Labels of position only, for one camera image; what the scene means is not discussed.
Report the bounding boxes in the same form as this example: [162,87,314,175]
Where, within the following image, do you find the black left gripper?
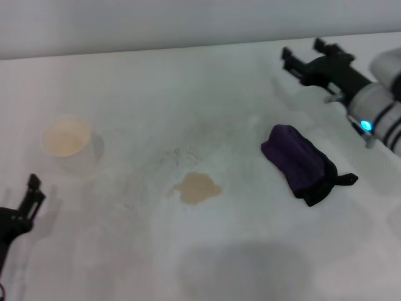
[0,173,47,273]

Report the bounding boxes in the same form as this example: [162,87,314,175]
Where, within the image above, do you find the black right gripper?
[280,37,374,98]

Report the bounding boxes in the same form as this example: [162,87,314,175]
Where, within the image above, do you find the white paper cup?
[41,114,96,178]

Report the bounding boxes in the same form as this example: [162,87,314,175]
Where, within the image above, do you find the purple rag with black trim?
[260,124,360,208]

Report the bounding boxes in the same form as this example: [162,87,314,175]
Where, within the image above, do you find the brown water stain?
[167,171,223,206]

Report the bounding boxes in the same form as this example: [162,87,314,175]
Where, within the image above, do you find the white black wrist camera housing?
[368,46,401,95]

